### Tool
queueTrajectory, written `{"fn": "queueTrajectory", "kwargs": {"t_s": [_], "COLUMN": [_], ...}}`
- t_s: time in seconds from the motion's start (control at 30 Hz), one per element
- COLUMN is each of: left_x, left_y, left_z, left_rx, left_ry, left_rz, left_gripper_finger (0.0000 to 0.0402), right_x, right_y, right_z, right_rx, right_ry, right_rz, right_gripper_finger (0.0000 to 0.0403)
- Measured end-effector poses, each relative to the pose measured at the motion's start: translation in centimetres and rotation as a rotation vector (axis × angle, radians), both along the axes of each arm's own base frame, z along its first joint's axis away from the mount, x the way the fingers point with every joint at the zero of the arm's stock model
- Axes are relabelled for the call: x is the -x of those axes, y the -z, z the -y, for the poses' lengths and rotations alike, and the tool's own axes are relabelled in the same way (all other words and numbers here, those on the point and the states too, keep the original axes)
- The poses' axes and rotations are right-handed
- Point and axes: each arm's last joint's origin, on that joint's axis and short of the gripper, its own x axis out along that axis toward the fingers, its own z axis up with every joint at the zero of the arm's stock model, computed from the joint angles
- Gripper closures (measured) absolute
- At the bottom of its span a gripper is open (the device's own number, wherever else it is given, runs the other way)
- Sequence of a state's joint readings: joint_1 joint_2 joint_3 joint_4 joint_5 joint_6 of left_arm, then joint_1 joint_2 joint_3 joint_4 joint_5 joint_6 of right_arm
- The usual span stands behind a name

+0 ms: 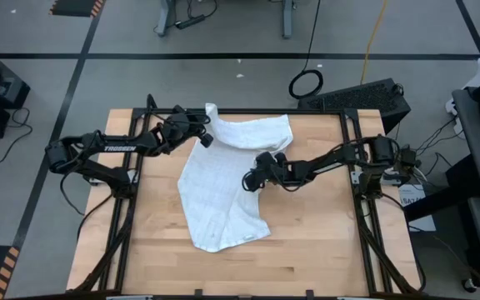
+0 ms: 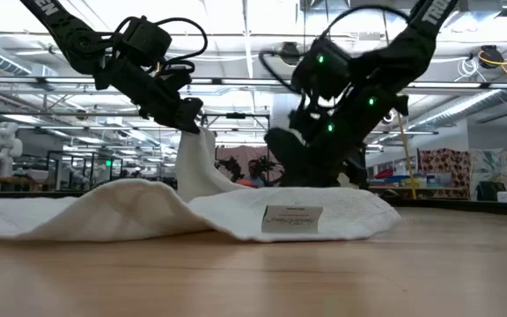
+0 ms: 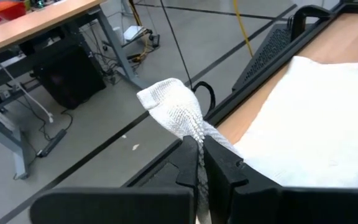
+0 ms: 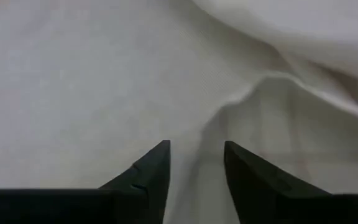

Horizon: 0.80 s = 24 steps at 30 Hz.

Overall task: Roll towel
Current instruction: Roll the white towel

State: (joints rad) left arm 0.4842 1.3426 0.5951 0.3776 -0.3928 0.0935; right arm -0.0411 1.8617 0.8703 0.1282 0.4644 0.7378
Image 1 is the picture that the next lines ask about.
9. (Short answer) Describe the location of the black floor cable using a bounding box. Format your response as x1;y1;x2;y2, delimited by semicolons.
0;107;33;164

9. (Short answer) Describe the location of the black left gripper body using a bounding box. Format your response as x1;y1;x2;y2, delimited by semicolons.
162;116;200;148

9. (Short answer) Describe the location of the grey desk leg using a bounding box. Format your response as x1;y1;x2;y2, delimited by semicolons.
153;0;177;38
281;0;295;40

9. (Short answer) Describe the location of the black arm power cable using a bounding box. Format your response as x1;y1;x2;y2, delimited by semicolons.
59;172;114;243

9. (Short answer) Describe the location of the white printed paper sheet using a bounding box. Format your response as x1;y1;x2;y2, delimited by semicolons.
398;185;437;233

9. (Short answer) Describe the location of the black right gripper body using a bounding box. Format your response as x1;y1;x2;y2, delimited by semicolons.
264;153;296;188

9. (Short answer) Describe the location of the coiled black cable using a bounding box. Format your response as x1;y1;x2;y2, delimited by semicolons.
288;0;324;100

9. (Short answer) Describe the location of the black desk base beam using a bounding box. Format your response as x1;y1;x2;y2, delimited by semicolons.
402;154;480;223

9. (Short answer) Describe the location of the black power adapter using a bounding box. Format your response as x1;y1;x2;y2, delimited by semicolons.
400;147;418;168

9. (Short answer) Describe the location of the black metal table frame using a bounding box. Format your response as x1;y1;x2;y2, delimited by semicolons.
67;93;427;300

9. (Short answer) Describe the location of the black power strip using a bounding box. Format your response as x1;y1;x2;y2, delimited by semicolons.
174;14;207;30

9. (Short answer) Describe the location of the white power strip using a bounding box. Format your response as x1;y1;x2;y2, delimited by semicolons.
445;97;465;137

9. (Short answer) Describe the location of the white checked kitchen towel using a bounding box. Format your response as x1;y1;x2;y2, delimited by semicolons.
177;102;294;254

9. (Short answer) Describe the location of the yellow cable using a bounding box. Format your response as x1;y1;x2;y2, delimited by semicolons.
359;0;389;86

